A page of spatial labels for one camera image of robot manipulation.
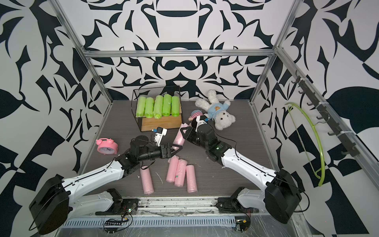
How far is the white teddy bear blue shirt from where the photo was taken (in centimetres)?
101

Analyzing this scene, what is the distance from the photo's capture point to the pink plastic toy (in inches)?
34.1

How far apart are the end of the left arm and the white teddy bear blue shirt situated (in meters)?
0.44
